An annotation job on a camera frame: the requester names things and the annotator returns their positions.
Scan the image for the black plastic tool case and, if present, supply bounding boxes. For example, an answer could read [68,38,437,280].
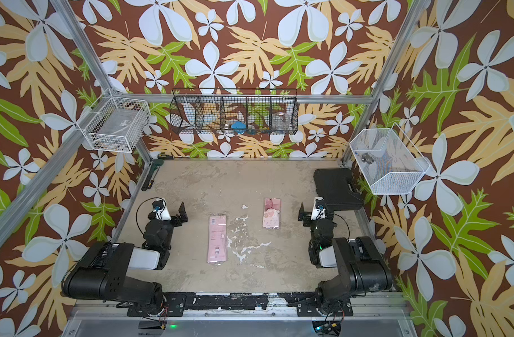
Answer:
[313,168,364,211]

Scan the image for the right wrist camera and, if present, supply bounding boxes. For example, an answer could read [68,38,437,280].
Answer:
[310,197,327,220]

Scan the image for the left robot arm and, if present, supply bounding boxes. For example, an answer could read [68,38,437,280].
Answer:
[62,198,188,319]

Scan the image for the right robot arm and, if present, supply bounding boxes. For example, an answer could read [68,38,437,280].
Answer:
[293,197,393,317]

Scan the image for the black wire basket rear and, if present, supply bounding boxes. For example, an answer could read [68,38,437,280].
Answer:
[168,88,300,135]

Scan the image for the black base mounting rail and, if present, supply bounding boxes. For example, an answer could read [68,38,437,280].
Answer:
[127,291,353,318]

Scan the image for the white mesh basket right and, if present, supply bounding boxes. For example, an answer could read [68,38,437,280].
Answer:
[350,124,430,195]

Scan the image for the green black pipe wrench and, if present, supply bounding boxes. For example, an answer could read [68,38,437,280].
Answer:
[141,159,164,191]

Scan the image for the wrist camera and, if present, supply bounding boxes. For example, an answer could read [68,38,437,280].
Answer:
[152,198,172,221]
[310,197,327,220]

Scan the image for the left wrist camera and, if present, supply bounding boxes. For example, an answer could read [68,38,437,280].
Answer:
[152,198,172,221]

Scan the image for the white wire basket left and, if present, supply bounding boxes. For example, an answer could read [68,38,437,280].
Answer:
[78,89,151,153]

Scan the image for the blue object in basket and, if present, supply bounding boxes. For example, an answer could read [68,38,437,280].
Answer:
[231,122,248,135]

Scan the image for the pink ruler set pouch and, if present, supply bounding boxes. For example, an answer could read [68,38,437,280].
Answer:
[206,214,227,263]
[262,198,282,229]

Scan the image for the small dark object in basket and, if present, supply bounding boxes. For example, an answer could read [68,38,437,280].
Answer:
[361,153,375,165]

